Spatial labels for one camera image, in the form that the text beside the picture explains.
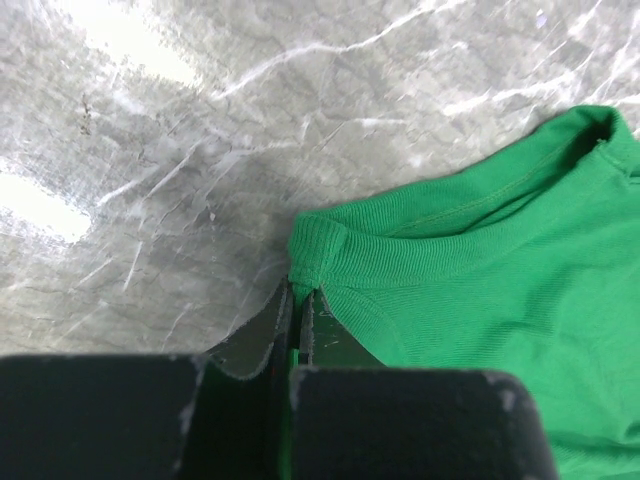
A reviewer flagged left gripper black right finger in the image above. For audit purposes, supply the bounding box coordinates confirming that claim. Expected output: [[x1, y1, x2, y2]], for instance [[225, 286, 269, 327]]
[[291, 291, 558, 479]]

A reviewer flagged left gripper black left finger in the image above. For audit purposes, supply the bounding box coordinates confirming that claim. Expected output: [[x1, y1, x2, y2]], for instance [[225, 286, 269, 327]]
[[1, 282, 292, 479]]

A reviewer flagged green tank top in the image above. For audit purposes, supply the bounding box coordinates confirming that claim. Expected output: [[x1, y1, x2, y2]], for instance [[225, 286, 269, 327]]
[[288, 105, 639, 479]]

